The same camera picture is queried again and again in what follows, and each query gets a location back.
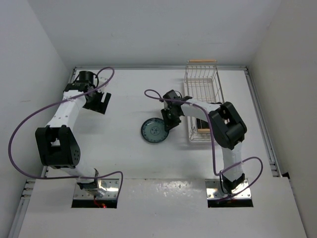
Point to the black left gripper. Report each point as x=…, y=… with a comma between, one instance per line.
x=99, y=106

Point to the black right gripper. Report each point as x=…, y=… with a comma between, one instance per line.
x=170, y=124

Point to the blue white porcelain plate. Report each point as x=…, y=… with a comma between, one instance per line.
x=153, y=130

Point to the black glossy plate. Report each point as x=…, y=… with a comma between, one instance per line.
x=201, y=124

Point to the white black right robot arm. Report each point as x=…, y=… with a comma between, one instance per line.
x=227, y=127

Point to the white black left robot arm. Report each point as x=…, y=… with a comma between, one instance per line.
x=56, y=143

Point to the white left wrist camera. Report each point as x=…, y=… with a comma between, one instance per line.
x=103, y=81

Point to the wire dish rack wooden handles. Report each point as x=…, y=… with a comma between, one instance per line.
x=202, y=82

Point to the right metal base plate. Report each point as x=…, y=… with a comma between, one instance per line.
x=214, y=192

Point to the metal base plate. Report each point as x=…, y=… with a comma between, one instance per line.
x=214, y=192
x=109, y=188

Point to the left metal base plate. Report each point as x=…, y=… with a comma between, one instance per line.
x=109, y=188

